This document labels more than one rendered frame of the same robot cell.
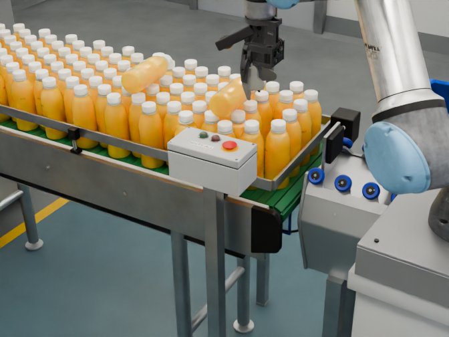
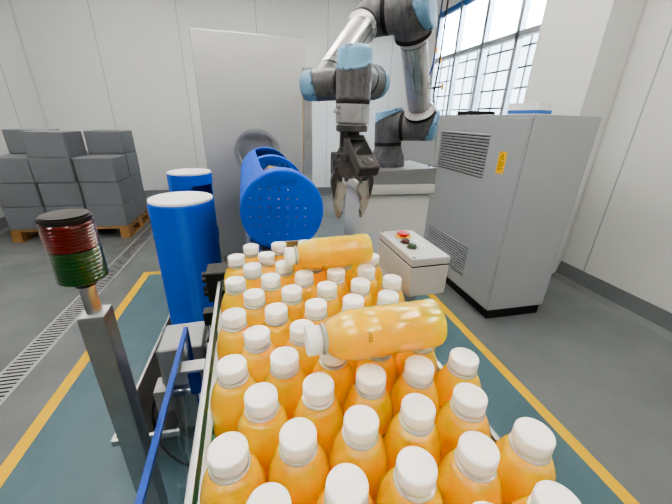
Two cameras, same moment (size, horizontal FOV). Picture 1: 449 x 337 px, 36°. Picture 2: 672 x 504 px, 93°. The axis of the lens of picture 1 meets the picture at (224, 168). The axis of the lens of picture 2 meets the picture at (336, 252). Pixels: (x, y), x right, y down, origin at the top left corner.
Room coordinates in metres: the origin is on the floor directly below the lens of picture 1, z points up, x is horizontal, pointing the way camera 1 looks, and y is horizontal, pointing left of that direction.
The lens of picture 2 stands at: (2.20, 0.42, 1.39)
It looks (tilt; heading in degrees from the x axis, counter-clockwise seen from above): 23 degrees down; 224
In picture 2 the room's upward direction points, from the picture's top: 2 degrees clockwise
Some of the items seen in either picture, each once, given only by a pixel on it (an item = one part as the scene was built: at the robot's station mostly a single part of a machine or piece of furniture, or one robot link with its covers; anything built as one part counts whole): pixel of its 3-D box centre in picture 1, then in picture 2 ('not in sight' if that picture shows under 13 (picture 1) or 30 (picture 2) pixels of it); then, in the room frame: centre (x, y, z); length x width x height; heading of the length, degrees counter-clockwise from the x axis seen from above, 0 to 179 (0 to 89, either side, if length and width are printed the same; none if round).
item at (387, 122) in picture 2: not in sight; (390, 125); (1.00, -0.43, 1.37); 0.13 x 0.12 x 0.14; 109
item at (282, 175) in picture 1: (305, 151); not in sight; (1.69, -0.23, 0.96); 0.40 x 0.01 x 0.03; 150
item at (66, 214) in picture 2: not in sight; (80, 265); (2.15, -0.14, 1.18); 0.06 x 0.06 x 0.16
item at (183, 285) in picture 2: not in sight; (195, 282); (1.65, -1.11, 0.59); 0.28 x 0.28 x 0.88
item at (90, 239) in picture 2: not in sight; (70, 233); (2.15, -0.14, 1.23); 0.06 x 0.06 x 0.04
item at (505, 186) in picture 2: not in sight; (451, 194); (-0.86, -0.95, 0.72); 2.15 x 0.54 x 1.45; 57
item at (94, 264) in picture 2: not in sight; (79, 262); (2.15, -0.14, 1.18); 0.06 x 0.06 x 0.05
